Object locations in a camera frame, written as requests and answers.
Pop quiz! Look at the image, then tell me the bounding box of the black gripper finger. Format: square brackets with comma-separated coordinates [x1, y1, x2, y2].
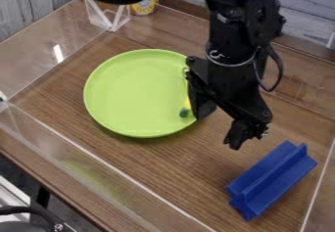
[223, 119, 269, 150]
[189, 85, 218, 120]

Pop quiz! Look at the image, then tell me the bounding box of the black cable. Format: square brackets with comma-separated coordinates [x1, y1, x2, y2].
[0, 206, 63, 232]

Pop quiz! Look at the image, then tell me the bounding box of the yellow toy banana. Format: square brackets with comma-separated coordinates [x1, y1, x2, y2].
[179, 98, 193, 117]

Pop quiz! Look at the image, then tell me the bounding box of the clear acrylic front wall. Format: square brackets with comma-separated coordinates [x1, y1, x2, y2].
[0, 92, 217, 232]

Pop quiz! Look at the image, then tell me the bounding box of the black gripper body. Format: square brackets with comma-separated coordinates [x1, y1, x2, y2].
[185, 44, 285, 123]

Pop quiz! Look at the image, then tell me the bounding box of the blue plastic block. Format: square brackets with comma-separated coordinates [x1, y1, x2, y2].
[227, 141, 318, 221]

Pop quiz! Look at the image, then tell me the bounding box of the yellow blue can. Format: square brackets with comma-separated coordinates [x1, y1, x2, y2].
[129, 0, 159, 16]

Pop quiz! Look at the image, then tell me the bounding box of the green plate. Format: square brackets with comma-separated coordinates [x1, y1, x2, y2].
[83, 49, 197, 138]

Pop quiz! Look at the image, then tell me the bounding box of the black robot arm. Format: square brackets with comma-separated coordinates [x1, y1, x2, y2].
[99, 0, 286, 150]

